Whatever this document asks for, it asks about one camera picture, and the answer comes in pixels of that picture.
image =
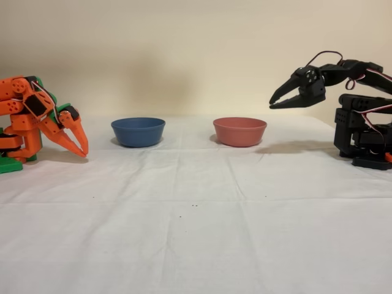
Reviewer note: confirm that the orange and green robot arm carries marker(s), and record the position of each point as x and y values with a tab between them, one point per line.
18	122

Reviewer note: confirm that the white tablecloth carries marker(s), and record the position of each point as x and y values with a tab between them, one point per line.
153	229

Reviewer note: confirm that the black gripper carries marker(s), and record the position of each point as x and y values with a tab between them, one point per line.
301	89

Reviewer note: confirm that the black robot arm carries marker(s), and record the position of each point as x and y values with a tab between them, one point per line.
346	122

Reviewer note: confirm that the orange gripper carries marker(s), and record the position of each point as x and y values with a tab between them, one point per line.
68	122

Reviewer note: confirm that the red bowl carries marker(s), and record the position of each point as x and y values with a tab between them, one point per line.
240	131

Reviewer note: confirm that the blue bowl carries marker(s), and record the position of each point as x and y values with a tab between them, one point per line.
137	133

